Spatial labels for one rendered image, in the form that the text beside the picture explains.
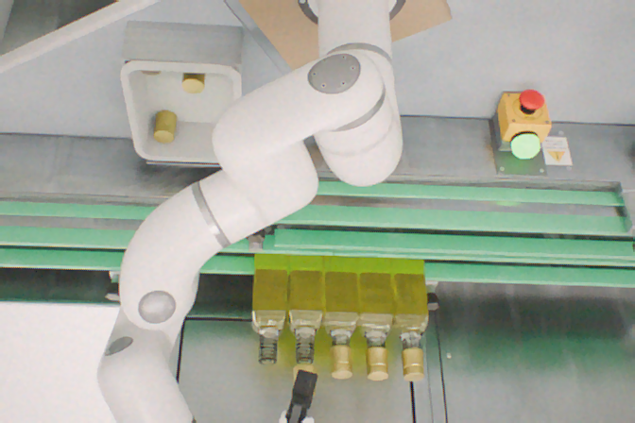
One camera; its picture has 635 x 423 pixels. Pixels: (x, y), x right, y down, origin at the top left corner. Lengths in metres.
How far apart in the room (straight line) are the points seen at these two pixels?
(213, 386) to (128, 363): 0.43
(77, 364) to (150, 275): 0.55
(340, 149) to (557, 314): 0.80
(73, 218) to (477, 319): 0.76
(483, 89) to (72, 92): 0.68
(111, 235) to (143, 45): 0.33
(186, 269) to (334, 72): 0.28
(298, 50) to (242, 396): 0.59
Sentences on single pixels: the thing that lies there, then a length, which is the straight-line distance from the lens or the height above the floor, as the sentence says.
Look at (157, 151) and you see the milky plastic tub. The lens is 1.30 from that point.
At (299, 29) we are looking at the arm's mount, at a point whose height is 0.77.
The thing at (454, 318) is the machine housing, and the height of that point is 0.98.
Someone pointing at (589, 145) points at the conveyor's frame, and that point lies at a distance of 1.39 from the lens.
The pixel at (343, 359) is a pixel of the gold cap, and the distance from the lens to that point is 1.23.
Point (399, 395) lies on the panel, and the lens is 1.38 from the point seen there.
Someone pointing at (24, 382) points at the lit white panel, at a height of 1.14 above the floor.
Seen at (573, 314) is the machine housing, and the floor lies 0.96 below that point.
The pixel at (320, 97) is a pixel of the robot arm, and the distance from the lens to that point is 0.82.
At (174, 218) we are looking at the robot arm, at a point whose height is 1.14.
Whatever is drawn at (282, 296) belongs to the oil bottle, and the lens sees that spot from 1.26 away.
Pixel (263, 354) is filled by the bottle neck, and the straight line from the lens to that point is 1.23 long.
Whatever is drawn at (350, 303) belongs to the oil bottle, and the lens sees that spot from 1.26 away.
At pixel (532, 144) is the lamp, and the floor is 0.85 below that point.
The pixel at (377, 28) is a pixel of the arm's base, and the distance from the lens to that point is 0.99.
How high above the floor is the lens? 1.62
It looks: 34 degrees down
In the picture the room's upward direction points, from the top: 180 degrees counter-clockwise
